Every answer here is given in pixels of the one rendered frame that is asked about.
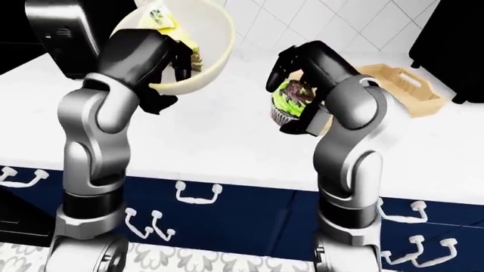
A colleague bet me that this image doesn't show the silver black kitchen appliance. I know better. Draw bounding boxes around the silver black kitchen appliance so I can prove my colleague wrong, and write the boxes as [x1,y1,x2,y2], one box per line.
[24,0,101,81]

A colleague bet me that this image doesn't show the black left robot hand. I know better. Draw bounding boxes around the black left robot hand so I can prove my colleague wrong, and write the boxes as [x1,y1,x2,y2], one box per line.
[94,28,193,116]

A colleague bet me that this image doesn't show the green frosted cake slice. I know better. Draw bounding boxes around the green frosted cake slice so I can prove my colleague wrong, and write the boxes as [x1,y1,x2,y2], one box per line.
[138,7,205,73]

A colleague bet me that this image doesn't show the white drawer handle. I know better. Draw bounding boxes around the white drawer handle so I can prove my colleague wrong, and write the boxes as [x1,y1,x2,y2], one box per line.
[377,197,429,224]
[125,207,154,240]
[414,238,459,263]
[150,209,177,238]
[0,166,50,188]
[380,235,425,264]
[174,181,223,205]

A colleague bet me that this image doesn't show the black appliance with feet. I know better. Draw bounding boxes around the black appliance with feet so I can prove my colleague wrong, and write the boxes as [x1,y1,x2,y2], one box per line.
[408,0,484,104]

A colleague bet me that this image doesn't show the green chocolate frosted cupcake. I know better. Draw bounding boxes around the green chocolate frosted cupcake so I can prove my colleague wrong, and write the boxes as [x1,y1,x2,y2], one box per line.
[269,79,318,126]

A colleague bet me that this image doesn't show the cream white bowl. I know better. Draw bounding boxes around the cream white bowl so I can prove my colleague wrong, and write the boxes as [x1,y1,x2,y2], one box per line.
[110,0,236,97]

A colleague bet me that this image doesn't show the light wooden tray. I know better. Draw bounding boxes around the light wooden tray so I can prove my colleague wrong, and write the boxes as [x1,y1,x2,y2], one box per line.
[356,63,444,119]

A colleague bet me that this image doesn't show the navy blue cabinet front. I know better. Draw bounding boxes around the navy blue cabinet front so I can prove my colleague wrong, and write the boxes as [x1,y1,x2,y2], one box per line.
[0,163,484,264]

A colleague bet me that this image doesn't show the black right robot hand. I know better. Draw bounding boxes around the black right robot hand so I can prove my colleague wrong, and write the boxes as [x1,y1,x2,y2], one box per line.
[265,40,359,138]

